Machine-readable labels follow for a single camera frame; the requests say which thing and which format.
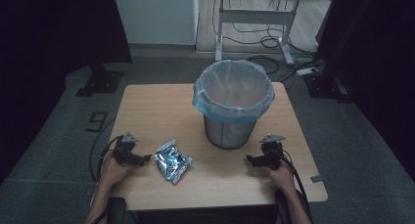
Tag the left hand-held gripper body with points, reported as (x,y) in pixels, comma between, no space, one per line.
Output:
(125,150)

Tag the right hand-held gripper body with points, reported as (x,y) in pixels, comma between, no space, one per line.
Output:
(272,152)

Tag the silver foil packet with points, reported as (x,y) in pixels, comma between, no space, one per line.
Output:
(172,162)

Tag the person's left hand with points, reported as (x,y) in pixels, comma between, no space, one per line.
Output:
(114,171)

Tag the person's right hand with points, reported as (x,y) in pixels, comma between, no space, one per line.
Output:
(282,178)

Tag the black mesh trash bin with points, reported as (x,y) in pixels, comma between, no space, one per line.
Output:
(229,132)

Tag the grey tape piece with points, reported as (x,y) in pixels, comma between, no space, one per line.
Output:
(315,178)

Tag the blue plastic bin liner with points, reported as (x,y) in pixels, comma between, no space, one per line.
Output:
(233,90)

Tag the black stand base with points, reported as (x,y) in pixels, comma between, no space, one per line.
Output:
(101,82)
(326,87)

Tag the white power strip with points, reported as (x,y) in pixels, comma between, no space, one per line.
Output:
(306,71)

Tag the black curtain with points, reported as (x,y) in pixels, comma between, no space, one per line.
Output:
(49,38)
(375,54)

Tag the white cabinet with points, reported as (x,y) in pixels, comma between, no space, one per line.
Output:
(156,15)

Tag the white desk frame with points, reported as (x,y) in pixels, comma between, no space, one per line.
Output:
(254,17)

